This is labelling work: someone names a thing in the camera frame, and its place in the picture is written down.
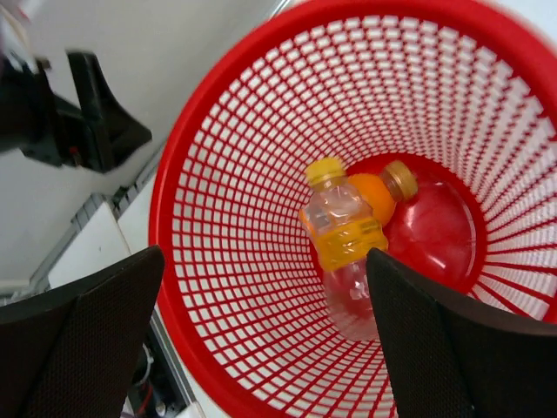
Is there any red mesh plastic bin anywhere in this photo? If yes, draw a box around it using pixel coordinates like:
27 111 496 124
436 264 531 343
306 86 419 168
149 1 556 417

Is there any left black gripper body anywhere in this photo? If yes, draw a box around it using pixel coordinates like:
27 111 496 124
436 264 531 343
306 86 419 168
1 56 94 168

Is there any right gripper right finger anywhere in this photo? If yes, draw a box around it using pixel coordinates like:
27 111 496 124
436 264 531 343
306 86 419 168
366 249 556 417

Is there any clear bottle yellow cap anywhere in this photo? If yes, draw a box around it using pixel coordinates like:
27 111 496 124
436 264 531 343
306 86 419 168
299 158 388 341

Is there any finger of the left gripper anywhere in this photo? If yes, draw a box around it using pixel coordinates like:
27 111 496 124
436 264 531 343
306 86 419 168
67 51 152 173

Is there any orange juice bottle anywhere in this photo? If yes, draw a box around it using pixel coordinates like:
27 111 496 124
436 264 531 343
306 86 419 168
348 160 419 226

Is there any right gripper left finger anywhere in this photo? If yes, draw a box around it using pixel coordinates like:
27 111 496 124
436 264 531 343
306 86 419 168
1 246 164 417

